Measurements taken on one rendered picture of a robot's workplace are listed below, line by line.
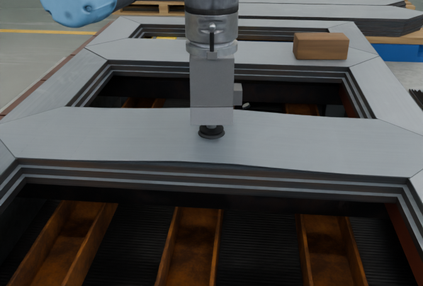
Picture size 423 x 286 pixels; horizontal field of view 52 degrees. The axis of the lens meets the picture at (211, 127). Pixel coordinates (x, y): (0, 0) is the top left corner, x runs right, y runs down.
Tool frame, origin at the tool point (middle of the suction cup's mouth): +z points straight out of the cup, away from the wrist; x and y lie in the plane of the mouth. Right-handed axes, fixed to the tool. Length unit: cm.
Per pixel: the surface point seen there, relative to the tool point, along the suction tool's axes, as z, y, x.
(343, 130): -0.6, 2.0, -21.8
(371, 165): -0.6, -8.7, -22.8
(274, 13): -1, 84, -22
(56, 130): -0.4, 2.5, 25.6
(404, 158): -0.6, -6.9, -28.4
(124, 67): 1.1, 37.0, 20.1
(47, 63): 85, 278, 130
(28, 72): 85, 257, 138
